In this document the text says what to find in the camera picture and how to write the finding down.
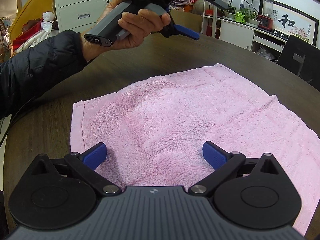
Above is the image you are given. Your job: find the pink fluffy towel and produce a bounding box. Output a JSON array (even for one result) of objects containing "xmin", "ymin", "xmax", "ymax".
[{"xmin": 71, "ymin": 64, "xmax": 319, "ymax": 233}]

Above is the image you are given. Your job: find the black jacket forearm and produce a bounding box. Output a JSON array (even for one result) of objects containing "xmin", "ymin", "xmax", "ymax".
[{"xmin": 1, "ymin": 30, "xmax": 87, "ymax": 118}]

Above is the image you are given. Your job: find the person's left hand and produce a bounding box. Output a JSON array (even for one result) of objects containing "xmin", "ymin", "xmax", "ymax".
[{"xmin": 78, "ymin": 9, "xmax": 171, "ymax": 62}]

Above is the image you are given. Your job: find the potted green plant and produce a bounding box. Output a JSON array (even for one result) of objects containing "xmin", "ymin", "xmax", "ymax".
[{"xmin": 224, "ymin": 0, "xmax": 259, "ymax": 25}]

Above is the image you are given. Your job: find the red base blender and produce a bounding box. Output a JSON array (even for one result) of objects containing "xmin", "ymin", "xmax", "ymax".
[{"xmin": 258, "ymin": 0, "xmax": 274, "ymax": 31}]

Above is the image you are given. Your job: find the white low cabinet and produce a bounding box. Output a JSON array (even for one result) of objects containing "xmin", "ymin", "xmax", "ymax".
[{"xmin": 201, "ymin": 15, "xmax": 286, "ymax": 61}]

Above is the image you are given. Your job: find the framed calligraphy picture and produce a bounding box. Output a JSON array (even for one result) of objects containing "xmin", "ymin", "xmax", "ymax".
[{"xmin": 270, "ymin": 1, "xmax": 319, "ymax": 46}]

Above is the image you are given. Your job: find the black mesh office chair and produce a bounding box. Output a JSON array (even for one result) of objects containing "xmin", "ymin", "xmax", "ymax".
[{"xmin": 277, "ymin": 35, "xmax": 320, "ymax": 90}]

